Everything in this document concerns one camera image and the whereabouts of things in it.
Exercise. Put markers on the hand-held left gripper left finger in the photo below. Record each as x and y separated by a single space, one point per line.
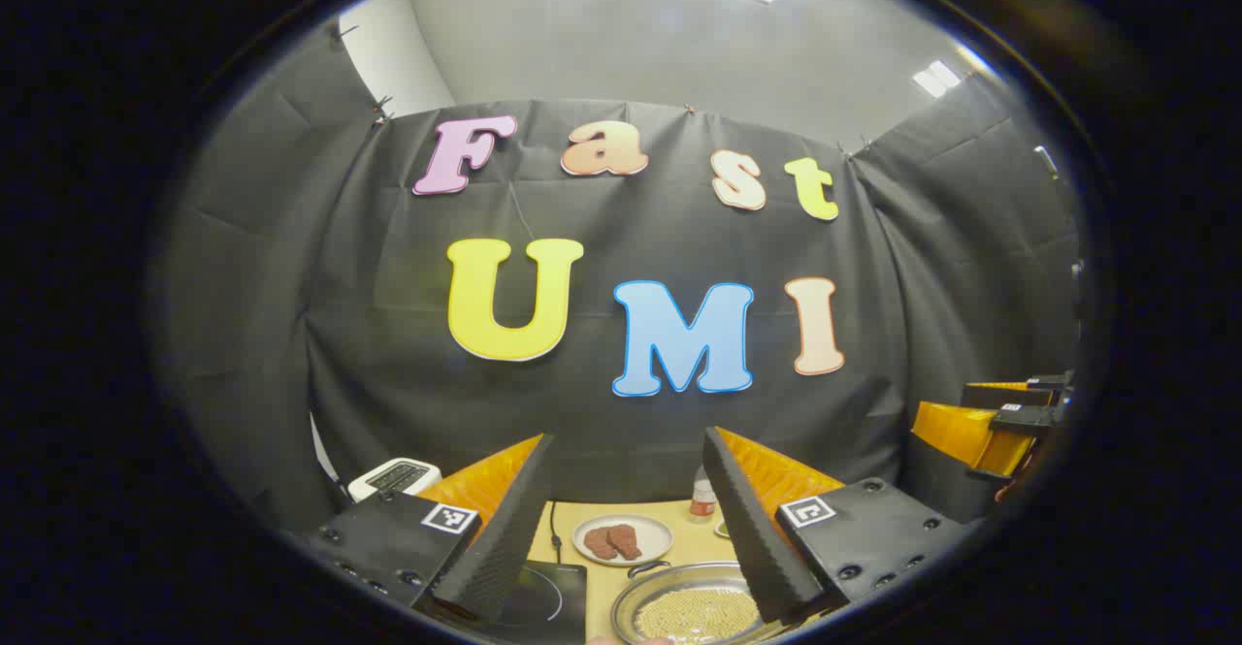
505 548

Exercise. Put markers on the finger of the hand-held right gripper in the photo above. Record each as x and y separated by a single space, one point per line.
1024 420
1004 396

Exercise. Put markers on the small brown meat slice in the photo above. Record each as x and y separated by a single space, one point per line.
598 544

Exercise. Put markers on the white toaster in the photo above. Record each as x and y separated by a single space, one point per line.
388 478

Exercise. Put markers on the black induction cooktop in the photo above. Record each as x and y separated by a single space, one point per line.
553 601

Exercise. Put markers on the small ceiling light panel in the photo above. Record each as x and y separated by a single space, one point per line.
936 78

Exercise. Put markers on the clear water bottle red label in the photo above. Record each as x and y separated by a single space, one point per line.
701 504

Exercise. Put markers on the pile of yellow soybeans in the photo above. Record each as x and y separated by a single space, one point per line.
694 616

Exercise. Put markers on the large brown meat slice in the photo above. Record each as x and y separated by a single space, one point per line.
626 540

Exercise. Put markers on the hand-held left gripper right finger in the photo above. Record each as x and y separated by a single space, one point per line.
757 548

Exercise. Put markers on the round white plate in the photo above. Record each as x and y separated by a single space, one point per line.
650 533

